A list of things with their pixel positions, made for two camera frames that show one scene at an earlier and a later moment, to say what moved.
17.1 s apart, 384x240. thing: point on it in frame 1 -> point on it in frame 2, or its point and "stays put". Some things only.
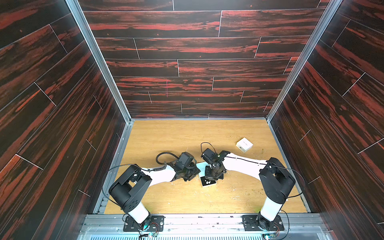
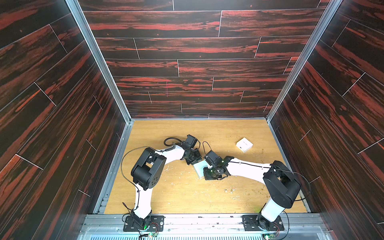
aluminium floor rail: [101, 204] stays put
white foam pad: [202, 166] stays put
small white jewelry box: [244, 144] stays put
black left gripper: [195, 172] -> [198, 157]
